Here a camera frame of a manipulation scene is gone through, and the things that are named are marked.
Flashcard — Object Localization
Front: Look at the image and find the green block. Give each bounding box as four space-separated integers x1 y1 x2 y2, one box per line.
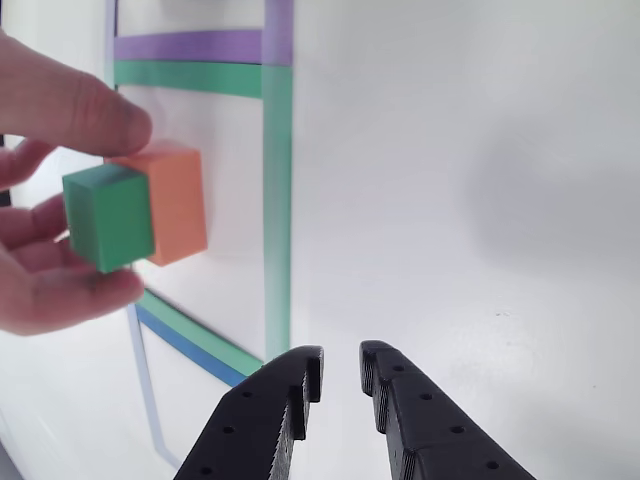
62 162 156 274

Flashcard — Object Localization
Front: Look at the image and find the person's hand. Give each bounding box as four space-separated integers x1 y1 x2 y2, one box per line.
0 24 154 337

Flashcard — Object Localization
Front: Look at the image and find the purple tape square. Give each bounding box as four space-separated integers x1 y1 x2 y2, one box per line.
103 0 295 66

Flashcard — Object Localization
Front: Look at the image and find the green tape square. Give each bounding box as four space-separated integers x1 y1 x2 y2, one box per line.
105 58 295 379

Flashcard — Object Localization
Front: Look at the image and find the blue tape square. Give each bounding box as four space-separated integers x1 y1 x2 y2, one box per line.
127 303 247 469

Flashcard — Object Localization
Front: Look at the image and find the orange block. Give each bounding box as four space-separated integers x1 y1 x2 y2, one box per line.
104 139 209 267

